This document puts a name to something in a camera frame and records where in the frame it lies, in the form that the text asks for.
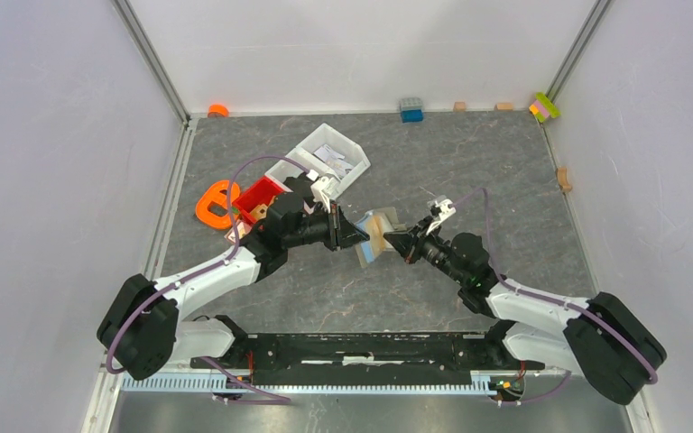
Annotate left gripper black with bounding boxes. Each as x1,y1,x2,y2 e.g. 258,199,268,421
284,199,370,252

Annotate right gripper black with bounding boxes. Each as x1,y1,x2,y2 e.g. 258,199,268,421
383,216,467,286

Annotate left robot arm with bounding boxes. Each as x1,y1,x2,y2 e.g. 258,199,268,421
97,193,370,380

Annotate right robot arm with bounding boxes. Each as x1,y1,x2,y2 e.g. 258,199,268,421
383,217,667,405

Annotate silver card in bin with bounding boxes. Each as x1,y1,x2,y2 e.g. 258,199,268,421
313,143,354,178

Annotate white plastic bin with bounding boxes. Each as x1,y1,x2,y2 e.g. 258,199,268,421
286,123,371,199

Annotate red plastic bin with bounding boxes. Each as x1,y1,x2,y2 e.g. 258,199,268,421
232,176,286,215

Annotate wooden blocks in red bin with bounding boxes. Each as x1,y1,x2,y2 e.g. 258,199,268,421
235,204,268,238

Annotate orange tape dispenser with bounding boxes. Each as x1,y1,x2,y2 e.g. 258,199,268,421
195,180,242,230

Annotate blue toy brick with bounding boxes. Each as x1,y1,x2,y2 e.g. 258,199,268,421
398,97,424,123

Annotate small wooden block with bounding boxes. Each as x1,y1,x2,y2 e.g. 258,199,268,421
453,101,467,113

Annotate curved wooden piece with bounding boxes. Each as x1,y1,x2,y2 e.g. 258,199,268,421
556,167,573,194

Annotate orange round piece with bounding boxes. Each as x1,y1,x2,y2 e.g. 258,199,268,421
207,104,229,118

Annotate green pink toy bricks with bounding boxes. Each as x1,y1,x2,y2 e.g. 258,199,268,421
528,92,561,124

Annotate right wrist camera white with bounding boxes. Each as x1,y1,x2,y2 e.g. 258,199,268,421
426,195,456,235

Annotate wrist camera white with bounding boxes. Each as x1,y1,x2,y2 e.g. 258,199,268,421
305,170,339,213
426,195,456,235

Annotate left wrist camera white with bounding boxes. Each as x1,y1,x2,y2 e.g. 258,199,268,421
305,170,339,213

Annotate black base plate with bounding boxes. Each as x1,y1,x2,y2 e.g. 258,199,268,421
218,332,545,386

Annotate slotted cable duct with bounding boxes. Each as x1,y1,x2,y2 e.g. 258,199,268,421
120,373,494,396

